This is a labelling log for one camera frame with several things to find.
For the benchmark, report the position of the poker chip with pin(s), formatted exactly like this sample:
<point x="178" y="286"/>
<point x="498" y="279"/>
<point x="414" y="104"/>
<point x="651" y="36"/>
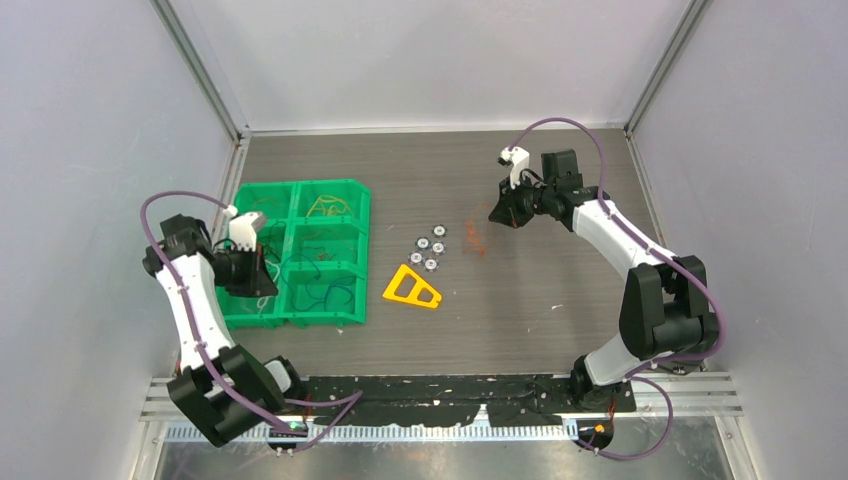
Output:
<point x="431" y="264"/>
<point x="424" y="244"/>
<point x="438" y="231"/>
<point x="415" y="258"/>
<point x="438" y="248"/>

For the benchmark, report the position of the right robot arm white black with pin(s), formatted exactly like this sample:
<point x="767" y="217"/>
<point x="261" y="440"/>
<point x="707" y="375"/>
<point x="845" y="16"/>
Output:
<point x="664" y="312"/>

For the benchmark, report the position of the yellow triangular plastic piece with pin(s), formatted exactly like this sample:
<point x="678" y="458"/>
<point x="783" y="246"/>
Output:
<point x="409" y="288"/>

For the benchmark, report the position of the green compartment tray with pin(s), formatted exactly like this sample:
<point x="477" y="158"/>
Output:
<point x="316" y="246"/>

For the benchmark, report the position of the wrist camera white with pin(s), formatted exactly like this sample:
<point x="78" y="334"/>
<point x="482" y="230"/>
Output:
<point x="517" y="160"/>
<point x="244" y="229"/>

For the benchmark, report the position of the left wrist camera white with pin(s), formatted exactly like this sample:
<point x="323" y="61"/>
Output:
<point x="244" y="229"/>

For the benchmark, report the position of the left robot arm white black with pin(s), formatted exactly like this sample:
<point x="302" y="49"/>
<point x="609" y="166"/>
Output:
<point x="220" y="387"/>

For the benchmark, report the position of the poker chip bottom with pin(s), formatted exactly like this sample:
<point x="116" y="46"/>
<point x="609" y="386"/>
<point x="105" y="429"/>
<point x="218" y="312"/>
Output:
<point x="431" y="264"/>

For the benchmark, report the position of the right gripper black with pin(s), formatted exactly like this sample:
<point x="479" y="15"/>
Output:
<point x="508" y="211"/>

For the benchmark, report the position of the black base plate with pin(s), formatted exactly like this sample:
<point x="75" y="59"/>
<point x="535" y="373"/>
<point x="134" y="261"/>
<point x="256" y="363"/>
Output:
<point x="499" y="416"/>

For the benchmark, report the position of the poker chip right middle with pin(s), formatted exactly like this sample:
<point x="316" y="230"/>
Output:
<point x="438" y="248"/>

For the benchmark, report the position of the poker chip left lower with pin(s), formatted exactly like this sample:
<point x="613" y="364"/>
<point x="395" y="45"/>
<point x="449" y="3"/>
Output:
<point x="415" y="258"/>

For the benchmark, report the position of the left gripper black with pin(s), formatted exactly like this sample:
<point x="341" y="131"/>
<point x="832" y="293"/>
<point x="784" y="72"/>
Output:
<point x="257" y="282"/>

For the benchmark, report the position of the poker chip left upper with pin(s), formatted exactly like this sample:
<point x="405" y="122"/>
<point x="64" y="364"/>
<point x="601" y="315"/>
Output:
<point x="424" y="244"/>

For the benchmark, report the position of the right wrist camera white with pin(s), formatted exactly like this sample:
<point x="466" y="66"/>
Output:
<point x="517" y="160"/>

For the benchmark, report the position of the poker chip top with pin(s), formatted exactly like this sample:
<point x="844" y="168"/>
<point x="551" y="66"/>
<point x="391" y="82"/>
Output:
<point x="438" y="231"/>

